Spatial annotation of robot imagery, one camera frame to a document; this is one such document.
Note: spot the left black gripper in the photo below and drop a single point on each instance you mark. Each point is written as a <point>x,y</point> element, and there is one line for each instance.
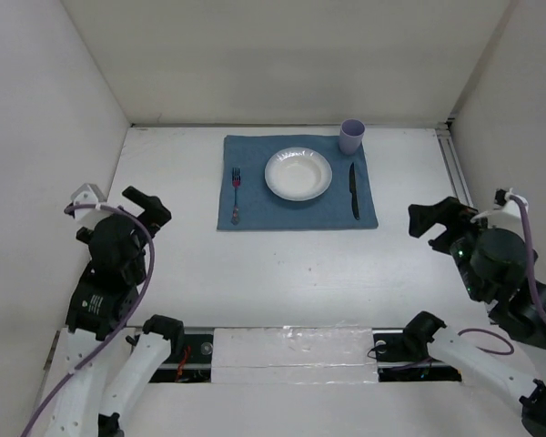
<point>155,213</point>

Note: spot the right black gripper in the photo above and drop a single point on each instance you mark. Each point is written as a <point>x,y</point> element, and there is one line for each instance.
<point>422,216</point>

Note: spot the black plastic knife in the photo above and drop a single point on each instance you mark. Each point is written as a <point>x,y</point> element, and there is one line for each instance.
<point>353,192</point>

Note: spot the blue cloth napkin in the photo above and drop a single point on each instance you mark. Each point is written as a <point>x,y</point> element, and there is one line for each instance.
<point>261,210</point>

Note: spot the lavender plastic cup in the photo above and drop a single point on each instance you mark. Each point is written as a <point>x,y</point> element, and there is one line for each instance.
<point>350,136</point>

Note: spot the white blue-rimmed plate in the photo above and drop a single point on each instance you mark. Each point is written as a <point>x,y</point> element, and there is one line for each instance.
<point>298,174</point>

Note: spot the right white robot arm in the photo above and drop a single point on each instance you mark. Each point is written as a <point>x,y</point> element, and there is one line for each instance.
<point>431,337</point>

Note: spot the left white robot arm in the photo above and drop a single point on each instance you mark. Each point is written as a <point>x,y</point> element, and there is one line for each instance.
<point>87,402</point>

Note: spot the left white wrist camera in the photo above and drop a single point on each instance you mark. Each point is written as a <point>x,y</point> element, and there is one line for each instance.
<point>87,194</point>

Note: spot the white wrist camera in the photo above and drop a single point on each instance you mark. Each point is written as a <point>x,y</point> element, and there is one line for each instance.
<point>508,203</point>
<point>87,194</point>

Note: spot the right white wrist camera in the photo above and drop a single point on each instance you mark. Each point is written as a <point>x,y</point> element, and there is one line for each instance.
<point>508,203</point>

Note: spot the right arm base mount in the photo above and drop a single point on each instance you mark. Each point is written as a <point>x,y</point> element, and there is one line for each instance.
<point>396,363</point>

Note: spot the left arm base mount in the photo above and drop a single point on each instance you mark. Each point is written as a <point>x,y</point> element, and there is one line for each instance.
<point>191,362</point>

